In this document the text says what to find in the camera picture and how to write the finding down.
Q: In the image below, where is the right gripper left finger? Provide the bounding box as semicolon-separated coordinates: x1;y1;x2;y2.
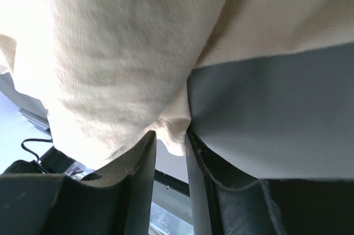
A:
1;131;157;234

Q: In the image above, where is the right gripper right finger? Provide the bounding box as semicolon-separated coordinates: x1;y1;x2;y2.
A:
186;131;353;234

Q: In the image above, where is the beige t shirt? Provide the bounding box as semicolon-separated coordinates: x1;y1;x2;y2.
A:
1;0;353;169

